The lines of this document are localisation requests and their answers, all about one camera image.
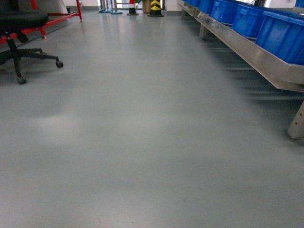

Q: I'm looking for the yellow black bollard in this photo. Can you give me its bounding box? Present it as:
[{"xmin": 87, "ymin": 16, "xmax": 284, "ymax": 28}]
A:
[{"xmin": 148, "ymin": 0, "xmax": 164, "ymax": 18}]

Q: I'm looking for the red white traffic cone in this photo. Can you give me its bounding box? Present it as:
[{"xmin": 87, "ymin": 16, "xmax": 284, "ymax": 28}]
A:
[{"xmin": 127, "ymin": 0, "xmax": 138, "ymax": 16}]

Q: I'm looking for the steel shelf rack right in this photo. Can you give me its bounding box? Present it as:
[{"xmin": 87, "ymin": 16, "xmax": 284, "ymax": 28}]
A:
[{"xmin": 177, "ymin": 0, "xmax": 304, "ymax": 142}]

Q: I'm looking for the black office chair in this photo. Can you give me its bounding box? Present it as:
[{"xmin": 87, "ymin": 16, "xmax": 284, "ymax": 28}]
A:
[{"xmin": 0, "ymin": 0, "xmax": 64, "ymax": 84}]

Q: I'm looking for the red metal frame table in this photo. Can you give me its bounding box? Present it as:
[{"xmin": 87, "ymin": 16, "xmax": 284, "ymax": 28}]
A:
[{"xmin": 8, "ymin": 0, "xmax": 83, "ymax": 39}]

